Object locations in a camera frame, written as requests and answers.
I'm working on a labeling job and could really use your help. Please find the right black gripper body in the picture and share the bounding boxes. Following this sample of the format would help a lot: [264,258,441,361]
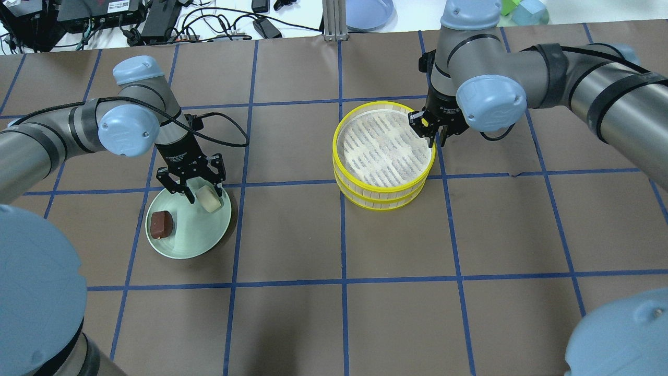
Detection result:
[408,86,469,140]

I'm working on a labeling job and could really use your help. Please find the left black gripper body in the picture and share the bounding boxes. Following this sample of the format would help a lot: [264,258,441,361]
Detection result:
[156,134,226,194]

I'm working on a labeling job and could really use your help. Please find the white steamed bun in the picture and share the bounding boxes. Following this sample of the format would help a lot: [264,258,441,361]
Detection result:
[195,185,223,213]

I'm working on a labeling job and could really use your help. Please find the yellow steamer layer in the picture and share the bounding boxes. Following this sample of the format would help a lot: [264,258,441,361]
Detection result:
[334,171,427,212]
[332,101,436,194]

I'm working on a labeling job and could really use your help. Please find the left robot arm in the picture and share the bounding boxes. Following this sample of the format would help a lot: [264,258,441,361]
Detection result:
[1,55,232,375]

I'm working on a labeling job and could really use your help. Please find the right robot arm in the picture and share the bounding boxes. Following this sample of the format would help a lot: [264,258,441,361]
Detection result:
[409,1,667,375]

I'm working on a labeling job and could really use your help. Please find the white steamer cloth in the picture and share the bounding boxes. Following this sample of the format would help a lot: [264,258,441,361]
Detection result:
[336,107,433,188]

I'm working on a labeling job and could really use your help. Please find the brown steamed bun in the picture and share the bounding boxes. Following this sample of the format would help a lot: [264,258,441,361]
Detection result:
[149,211,174,239]

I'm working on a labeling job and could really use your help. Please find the pale green plate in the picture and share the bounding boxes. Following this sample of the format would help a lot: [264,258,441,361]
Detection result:
[144,178,232,260]

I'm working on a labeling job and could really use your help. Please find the green foam cube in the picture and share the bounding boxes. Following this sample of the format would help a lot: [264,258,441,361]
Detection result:
[500,0,522,16]

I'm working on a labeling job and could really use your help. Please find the blue plate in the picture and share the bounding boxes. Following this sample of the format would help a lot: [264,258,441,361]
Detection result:
[344,1,395,32]

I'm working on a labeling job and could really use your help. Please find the blue foam cube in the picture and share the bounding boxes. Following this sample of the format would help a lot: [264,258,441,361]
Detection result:
[511,1,548,26]

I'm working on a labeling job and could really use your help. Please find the black power adapter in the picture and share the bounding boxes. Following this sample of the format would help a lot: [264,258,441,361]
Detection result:
[252,18,282,40]

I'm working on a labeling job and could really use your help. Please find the aluminium frame post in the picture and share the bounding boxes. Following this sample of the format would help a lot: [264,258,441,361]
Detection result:
[322,0,349,41]

